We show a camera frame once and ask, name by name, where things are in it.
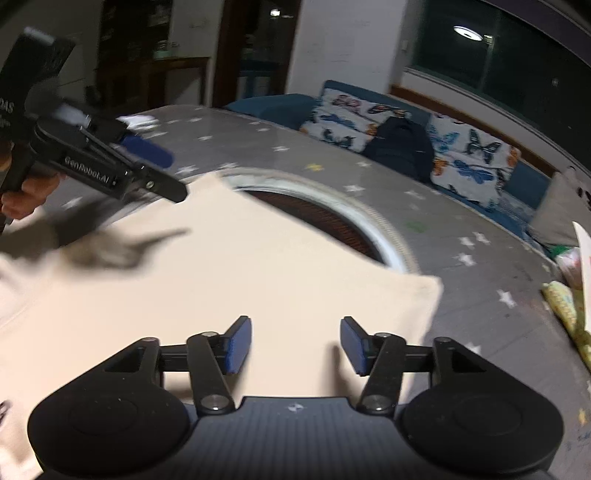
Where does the person's left hand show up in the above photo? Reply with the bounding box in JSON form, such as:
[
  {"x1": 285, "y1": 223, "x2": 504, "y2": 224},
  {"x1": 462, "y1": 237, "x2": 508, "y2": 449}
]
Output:
[{"x1": 0, "y1": 140, "x2": 62, "y2": 222}]

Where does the grey star patterned table cover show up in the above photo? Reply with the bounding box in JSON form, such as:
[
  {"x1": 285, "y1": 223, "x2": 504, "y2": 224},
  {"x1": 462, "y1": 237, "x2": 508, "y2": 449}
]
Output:
[{"x1": 45, "y1": 103, "x2": 591, "y2": 480}]

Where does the grey cushion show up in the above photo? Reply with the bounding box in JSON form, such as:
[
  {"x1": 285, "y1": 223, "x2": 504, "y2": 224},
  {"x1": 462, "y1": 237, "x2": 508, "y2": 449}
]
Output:
[{"x1": 528, "y1": 167, "x2": 590, "y2": 248}]

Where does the white paper with orange print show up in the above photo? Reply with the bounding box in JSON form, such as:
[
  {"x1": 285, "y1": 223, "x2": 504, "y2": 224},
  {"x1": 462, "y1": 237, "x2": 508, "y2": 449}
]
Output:
[{"x1": 573, "y1": 222, "x2": 591, "y2": 332}]

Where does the cream fabric garment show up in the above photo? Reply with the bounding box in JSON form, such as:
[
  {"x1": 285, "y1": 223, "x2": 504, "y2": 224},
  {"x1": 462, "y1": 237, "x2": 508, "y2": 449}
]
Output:
[{"x1": 1, "y1": 173, "x2": 443, "y2": 479}]

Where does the black backpack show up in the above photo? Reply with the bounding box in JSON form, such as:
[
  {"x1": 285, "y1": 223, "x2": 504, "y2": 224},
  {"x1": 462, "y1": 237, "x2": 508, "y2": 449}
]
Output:
[{"x1": 363, "y1": 117, "x2": 435, "y2": 184}]

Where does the blue sofa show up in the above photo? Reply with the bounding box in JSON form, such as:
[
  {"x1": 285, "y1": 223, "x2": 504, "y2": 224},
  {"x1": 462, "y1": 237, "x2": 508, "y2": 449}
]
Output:
[{"x1": 226, "y1": 80, "x2": 550, "y2": 250}]

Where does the dark wooden side table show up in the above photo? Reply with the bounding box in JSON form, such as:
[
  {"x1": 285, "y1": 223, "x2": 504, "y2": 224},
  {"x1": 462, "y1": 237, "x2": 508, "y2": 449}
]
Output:
[{"x1": 140, "y1": 57, "x2": 211, "y2": 110}]

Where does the round black induction cooktop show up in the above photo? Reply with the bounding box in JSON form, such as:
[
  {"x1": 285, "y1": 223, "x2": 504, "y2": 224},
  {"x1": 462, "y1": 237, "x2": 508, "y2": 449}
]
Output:
[{"x1": 246, "y1": 189, "x2": 388, "y2": 266}]

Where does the green patterned small quilt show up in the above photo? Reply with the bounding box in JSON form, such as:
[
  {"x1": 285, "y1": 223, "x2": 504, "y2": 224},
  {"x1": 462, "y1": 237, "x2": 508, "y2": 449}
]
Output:
[{"x1": 541, "y1": 280, "x2": 591, "y2": 369}]

